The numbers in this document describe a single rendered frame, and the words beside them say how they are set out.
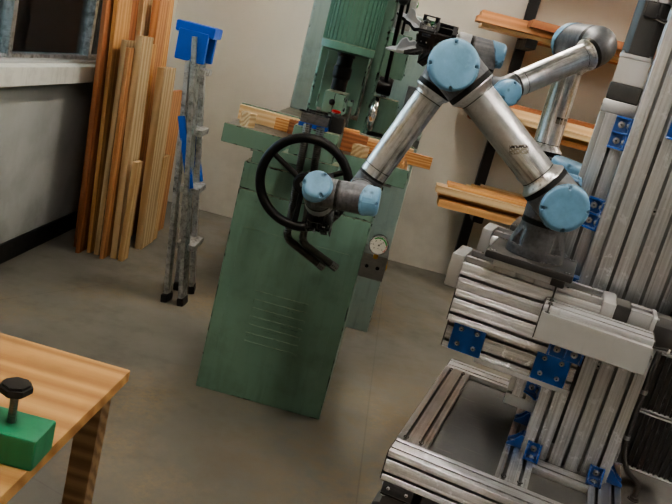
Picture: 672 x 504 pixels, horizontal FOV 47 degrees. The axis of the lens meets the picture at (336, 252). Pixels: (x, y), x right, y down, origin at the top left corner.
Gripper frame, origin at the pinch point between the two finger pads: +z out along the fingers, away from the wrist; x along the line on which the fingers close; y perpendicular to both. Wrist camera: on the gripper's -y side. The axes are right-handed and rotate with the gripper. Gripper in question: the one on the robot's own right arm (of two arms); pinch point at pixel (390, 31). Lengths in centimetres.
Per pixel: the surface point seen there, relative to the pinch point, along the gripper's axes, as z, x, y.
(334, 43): 16.1, 4.0, -7.2
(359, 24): 9.9, -1.3, -1.9
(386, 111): -4.4, 1.5, -36.1
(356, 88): 7.2, 2.1, -27.7
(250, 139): 33, 36, -24
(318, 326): -3, 76, -60
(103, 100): 123, -20, -110
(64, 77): 134, -13, -90
